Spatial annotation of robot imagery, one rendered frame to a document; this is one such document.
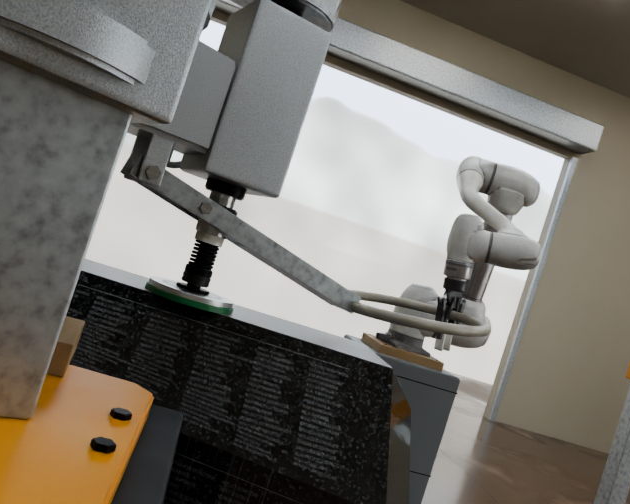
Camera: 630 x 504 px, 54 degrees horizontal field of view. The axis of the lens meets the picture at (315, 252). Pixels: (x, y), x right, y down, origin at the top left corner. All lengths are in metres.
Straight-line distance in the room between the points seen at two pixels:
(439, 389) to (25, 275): 1.97
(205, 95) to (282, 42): 0.22
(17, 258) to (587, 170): 7.28
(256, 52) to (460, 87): 5.39
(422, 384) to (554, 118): 5.09
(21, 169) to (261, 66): 0.84
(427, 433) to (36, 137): 2.07
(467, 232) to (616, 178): 6.02
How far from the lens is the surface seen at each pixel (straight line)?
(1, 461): 0.68
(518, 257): 2.00
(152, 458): 0.88
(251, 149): 1.44
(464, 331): 1.67
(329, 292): 1.62
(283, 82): 1.48
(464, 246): 1.98
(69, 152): 0.73
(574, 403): 7.91
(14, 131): 0.72
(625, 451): 2.94
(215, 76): 1.43
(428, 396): 2.49
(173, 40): 0.74
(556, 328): 7.59
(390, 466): 1.39
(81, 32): 0.68
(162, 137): 1.40
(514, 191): 2.49
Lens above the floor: 1.05
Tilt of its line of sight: 1 degrees up
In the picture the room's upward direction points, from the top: 18 degrees clockwise
